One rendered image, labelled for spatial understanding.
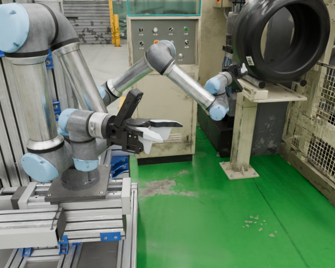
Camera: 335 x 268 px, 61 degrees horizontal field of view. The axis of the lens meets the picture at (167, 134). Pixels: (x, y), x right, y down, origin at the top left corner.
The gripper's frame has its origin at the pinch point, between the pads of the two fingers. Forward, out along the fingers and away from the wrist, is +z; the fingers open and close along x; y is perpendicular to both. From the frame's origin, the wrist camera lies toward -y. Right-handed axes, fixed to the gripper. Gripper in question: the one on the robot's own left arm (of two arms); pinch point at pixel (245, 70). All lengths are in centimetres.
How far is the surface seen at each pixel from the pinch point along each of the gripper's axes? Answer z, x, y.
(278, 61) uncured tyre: 48.9, 1.4, -7.4
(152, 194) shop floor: -37, 77, -79
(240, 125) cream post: 36, 34, -51
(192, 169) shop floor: 12, 77, -85
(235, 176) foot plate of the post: 26, 43, -95
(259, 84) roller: 11.6, -1.3, -11.9
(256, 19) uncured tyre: 11.6, -5.8, 25.4
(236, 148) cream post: 33, 41, -72
